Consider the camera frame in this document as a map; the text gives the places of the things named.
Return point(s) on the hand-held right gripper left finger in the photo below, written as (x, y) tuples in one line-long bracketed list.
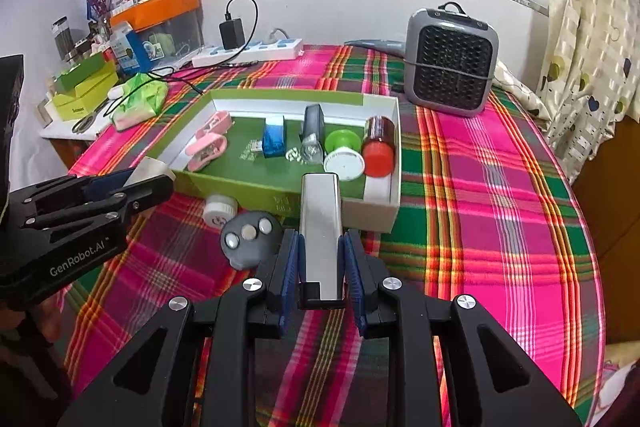
[(290, 277)]

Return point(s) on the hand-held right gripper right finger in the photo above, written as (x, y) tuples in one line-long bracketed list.
[(353, 277)]

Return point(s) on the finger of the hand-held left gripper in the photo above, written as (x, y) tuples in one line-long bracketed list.
[(65, 192), (145, 194)]

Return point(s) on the white card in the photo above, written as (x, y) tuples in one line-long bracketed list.
[(150, 168)]

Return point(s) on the grey key fob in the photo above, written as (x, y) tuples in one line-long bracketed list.
[(250, 252)]

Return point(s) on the silver metal box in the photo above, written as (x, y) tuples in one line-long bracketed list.
[(322, 232)]

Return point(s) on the pink plastic case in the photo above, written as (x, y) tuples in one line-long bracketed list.
[(205, 152), (217, 123)]

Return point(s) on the white ridged cap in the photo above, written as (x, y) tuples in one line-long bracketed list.
[(220, 209)]

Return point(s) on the green cardboard box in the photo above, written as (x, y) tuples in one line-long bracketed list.
[(235, 167)]

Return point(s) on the green white bottle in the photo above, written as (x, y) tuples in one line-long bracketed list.
[(344, 164)]

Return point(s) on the red cap brown bottle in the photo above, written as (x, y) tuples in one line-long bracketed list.
[(378, 157)]

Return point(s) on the blue clear flash drive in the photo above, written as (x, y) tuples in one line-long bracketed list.
[(274, 139)]

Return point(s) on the scissors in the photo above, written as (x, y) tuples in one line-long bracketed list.
[(87, 122)]

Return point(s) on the large yellow-green box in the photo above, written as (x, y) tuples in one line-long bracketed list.
[(75, 104)]

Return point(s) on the green plastic bag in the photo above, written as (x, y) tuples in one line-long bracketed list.
[(140, 99)]

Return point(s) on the white earbuds case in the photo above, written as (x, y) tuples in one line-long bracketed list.
[(116, 92)]

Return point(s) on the small yellow-green box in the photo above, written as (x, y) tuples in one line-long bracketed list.
[(82, 72)]

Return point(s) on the foil pill blister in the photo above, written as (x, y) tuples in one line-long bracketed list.
[(294, 154)]

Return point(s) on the plaid blanket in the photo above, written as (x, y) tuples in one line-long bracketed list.
[(475, 207)]

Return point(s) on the blue carton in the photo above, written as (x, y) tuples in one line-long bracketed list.
[(125, 47)]

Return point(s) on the dark glass jar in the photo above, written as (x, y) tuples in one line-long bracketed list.
[(62, 37)]

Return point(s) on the orange lid storage bin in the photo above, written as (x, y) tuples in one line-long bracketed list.
[(175, 29)]

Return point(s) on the black charger adapter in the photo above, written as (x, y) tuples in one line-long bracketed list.
[(232, 33)]

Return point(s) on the white power strip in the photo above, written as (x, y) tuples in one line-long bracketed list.
[(265, 49)]

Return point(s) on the white plug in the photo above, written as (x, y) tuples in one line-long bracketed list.
[(278, 36)]

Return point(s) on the grey fan heater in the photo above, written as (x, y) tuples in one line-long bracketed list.
[(450, 62)]

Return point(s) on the spotted white cloth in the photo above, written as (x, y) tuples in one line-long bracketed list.
[(520, 92)]

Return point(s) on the wooden cabinet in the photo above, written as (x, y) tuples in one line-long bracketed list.
[(615, 232)]

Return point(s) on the spotted curtain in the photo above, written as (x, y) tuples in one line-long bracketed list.
[(585, 32)]

